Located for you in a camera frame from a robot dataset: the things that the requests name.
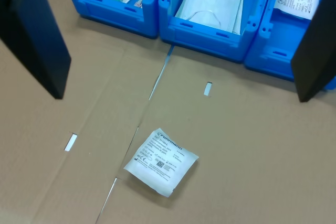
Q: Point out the red-capped tube in clear bag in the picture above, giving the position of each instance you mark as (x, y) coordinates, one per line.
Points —
(140, 1)

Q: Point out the brown cardboard sheet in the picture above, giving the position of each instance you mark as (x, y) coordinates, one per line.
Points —
(236, 129)

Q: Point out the blue bin with syringe packets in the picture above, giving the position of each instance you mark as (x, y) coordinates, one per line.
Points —
(113, 14)

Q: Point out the blue bin with face masks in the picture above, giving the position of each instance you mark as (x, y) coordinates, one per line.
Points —
(204, 40)

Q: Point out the blue bin with gauze packets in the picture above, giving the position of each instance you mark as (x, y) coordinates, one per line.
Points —
(275, 51)

